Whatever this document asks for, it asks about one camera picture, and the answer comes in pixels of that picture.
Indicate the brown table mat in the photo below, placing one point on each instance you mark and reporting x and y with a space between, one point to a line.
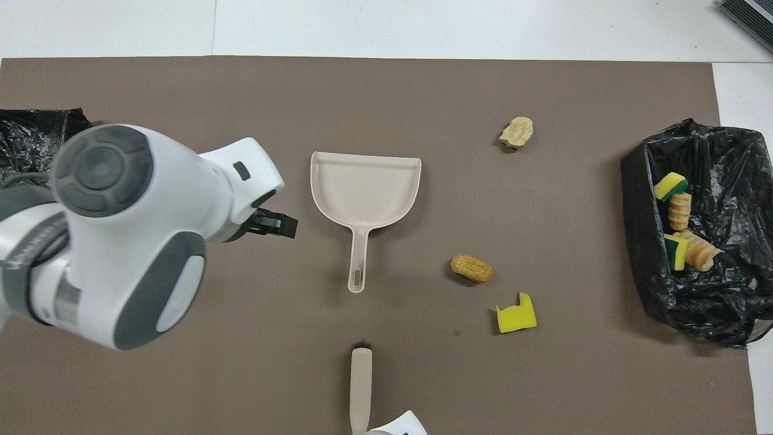
483 78

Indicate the notched yellow sponge piece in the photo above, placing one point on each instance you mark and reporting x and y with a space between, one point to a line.
516 315

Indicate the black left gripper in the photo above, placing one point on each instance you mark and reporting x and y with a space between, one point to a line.
250 225

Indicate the brown oval bread roll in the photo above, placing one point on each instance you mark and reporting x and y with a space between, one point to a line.
471 269

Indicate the beige plastic dustpan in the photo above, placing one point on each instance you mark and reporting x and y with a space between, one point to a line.
362 187

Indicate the bin covered by black bag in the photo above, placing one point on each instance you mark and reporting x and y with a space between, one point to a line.
24 139

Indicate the grey ribbed device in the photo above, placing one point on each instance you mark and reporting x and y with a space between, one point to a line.
749 18

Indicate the beige croissant piece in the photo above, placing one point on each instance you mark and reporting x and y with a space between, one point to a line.
680 212
703 252

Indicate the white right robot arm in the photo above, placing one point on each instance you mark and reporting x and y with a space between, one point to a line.
398 423

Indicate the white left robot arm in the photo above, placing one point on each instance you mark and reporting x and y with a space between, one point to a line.
133 241

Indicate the pale yellow bread chunk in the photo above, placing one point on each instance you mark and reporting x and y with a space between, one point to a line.
517 133

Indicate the open bin with black bag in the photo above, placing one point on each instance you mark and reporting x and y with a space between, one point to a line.
737 290

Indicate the beige hand brush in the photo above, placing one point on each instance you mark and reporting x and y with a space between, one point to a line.
361 386

